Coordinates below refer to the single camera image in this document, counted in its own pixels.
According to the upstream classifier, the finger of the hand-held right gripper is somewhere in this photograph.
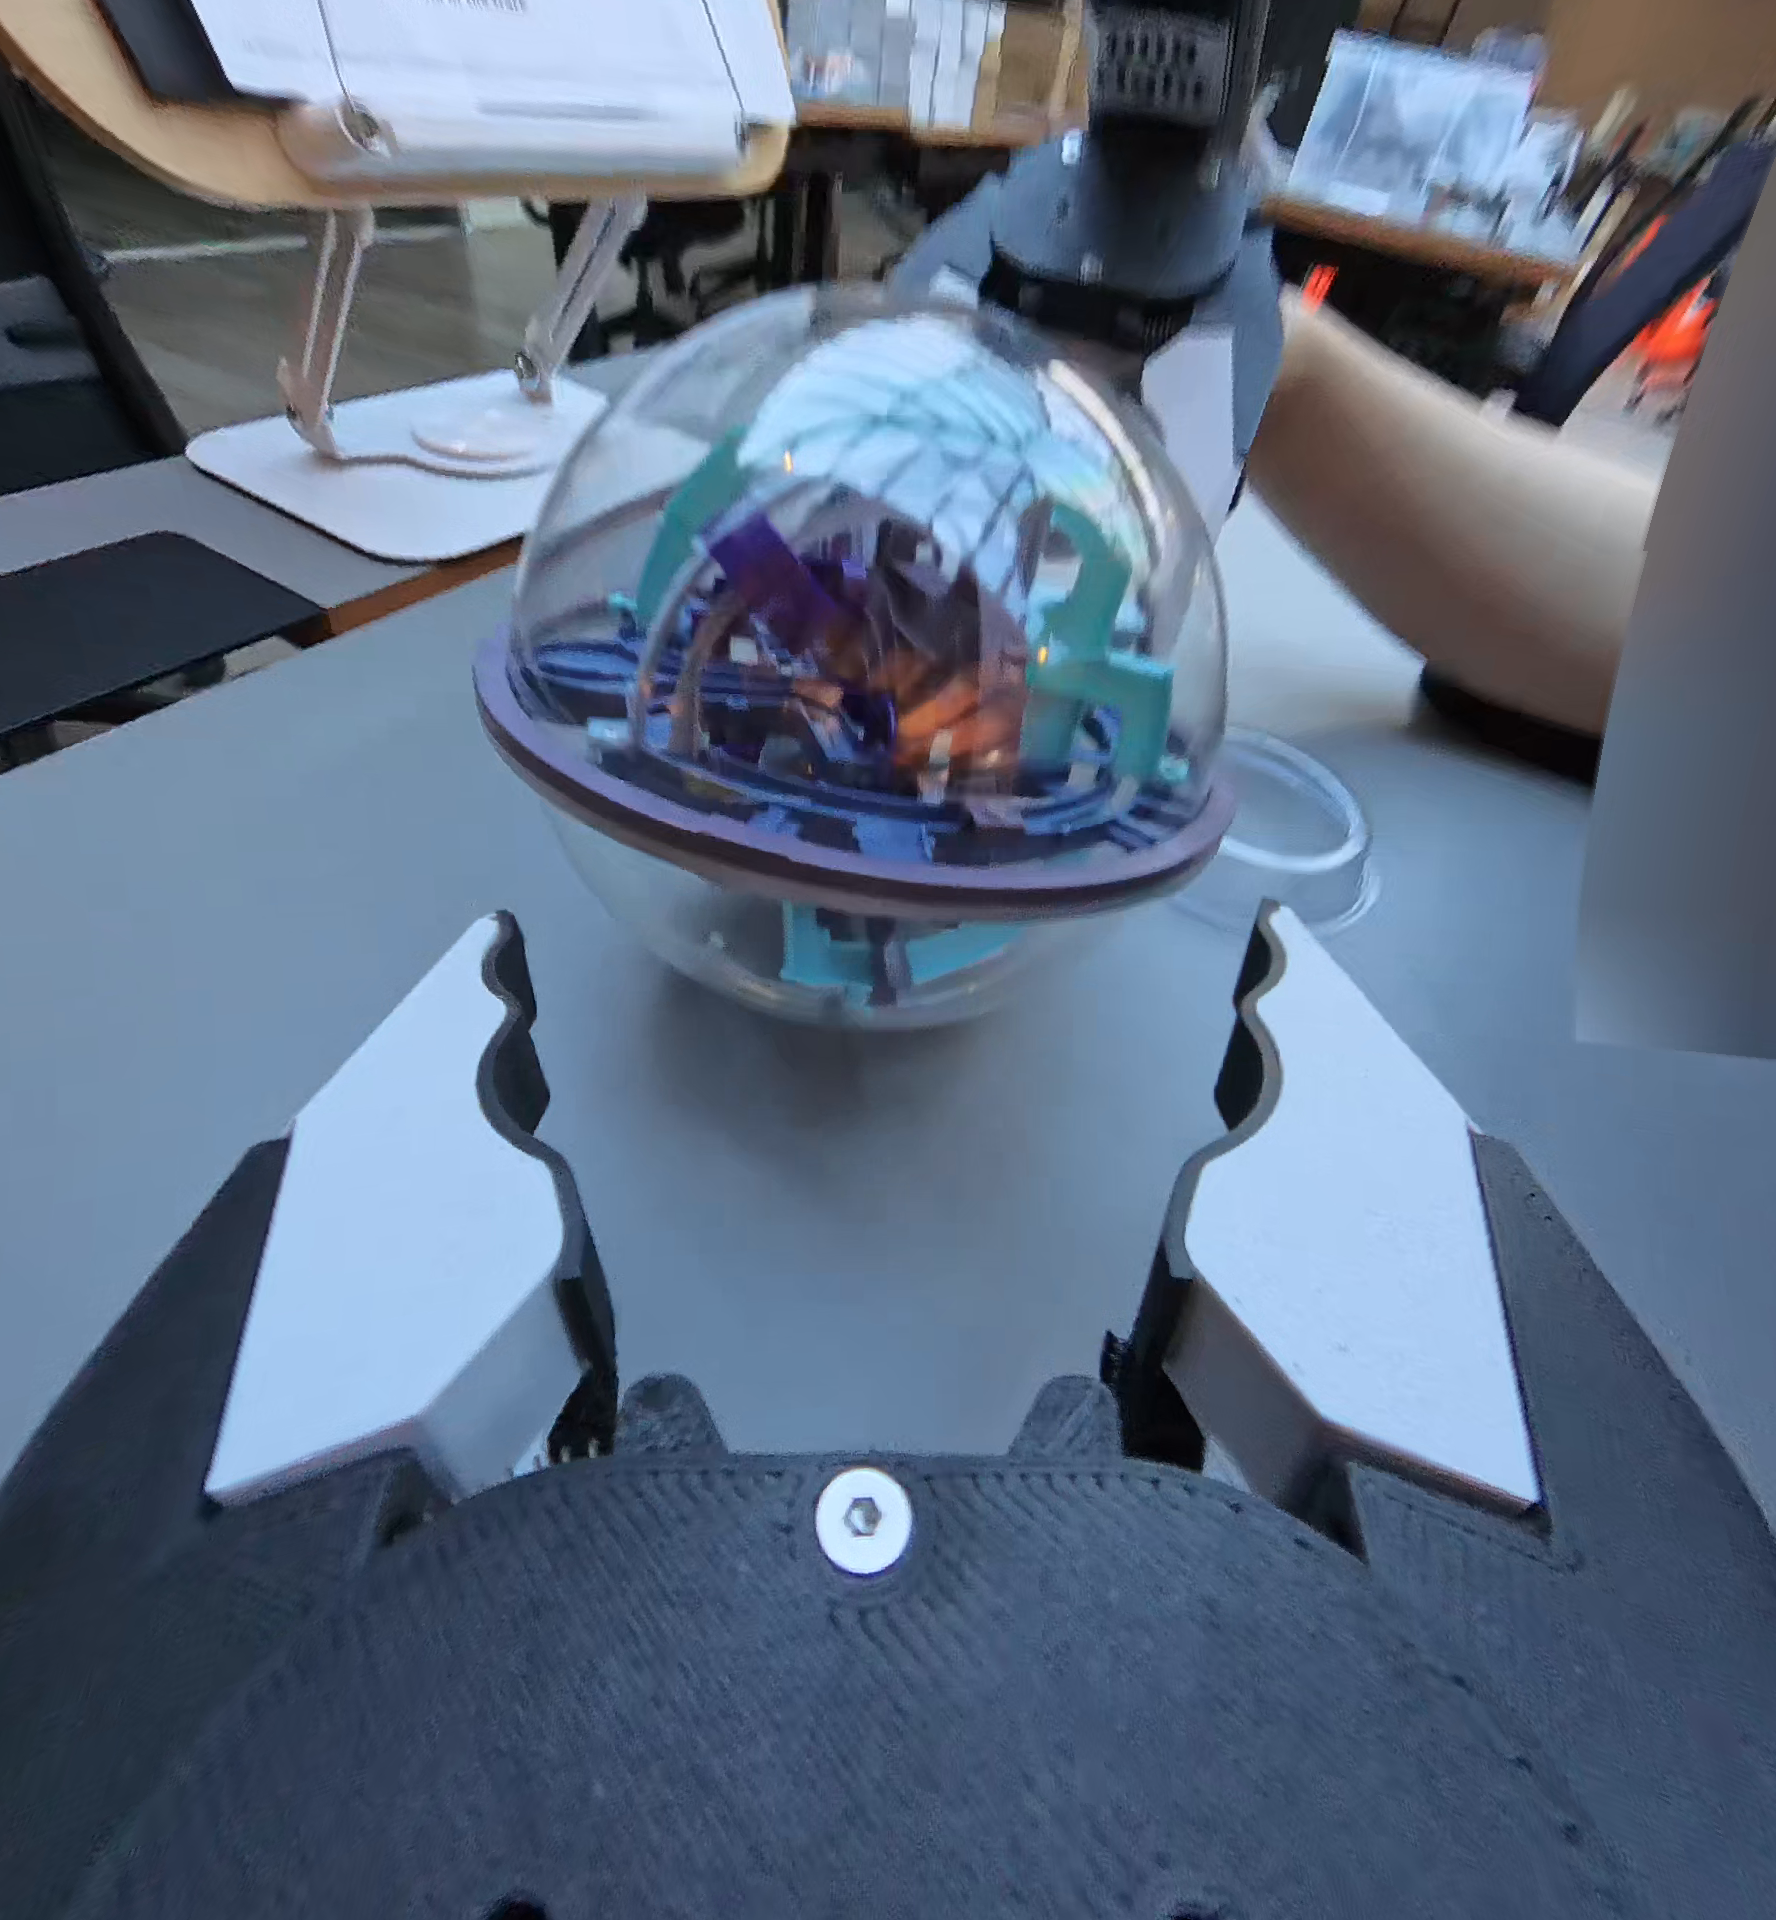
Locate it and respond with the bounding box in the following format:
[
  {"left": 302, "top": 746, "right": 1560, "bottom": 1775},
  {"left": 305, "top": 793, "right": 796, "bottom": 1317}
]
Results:
[{"left": 1142, "top": 305, "right": 1249, "bottom": 533}]

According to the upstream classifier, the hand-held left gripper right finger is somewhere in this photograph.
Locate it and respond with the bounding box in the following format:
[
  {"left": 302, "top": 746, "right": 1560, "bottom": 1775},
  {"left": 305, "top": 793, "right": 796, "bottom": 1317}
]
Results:
[{"left": 1102, "top": 900, "right": 1551, "bottom": 1513}]

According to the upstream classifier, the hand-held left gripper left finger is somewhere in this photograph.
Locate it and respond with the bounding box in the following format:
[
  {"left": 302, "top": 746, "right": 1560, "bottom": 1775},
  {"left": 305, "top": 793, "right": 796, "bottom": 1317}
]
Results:
[{"left": 202, "top": 910, "right": 620, "bottom": 1505}]

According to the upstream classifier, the clear maze ball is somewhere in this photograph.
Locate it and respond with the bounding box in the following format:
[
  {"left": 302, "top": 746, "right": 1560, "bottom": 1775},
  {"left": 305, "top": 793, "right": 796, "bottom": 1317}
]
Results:
[{"left": 471, "top": 276, "right": 1241, "bottom": 1034}]

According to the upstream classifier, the person's right forearm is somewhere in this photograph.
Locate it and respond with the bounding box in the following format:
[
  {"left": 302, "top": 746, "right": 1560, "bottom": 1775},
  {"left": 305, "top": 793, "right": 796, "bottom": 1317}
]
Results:
[{"left": 1249, "top": 292, "right": 1656, "bottom": 737}]

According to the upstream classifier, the clear plastic dish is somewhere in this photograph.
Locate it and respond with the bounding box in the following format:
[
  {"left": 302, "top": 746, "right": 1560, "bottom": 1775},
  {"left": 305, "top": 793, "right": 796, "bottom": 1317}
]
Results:
[{"left": 1219, "top": 726, "right": 1379, "bottom": 920}]

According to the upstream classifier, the black wrist rest pad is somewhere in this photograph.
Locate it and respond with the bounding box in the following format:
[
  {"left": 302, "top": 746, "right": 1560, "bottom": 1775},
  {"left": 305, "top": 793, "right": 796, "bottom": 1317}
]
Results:
[{"left": 1420, "top": 659, "right": 1603, "bottom": 786}]

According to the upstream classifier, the white paper sheet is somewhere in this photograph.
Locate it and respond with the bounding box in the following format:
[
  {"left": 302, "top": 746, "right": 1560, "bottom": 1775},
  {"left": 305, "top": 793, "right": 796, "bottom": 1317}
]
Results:
[{"left": 190, "top": 0, "right": 799, "bottom": 129}]

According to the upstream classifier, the black desk mat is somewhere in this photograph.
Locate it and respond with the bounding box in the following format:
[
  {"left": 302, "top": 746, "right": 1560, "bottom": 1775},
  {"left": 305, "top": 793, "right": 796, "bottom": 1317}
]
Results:
[{"left": 0, "top": 532, "right": 325, "bottom": 768}]

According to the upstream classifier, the white mounting plate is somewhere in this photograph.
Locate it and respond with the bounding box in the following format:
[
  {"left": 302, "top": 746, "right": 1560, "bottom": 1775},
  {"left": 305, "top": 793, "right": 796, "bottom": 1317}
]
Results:
[{"left": 190, "top": 92, "right": 799, "bottom": 564}]

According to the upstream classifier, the curved wooden board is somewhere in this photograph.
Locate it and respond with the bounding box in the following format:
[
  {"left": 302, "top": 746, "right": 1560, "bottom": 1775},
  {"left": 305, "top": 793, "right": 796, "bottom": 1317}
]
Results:
[{"left": 0, "top": 0, "right": 800, "bottom": 204}]

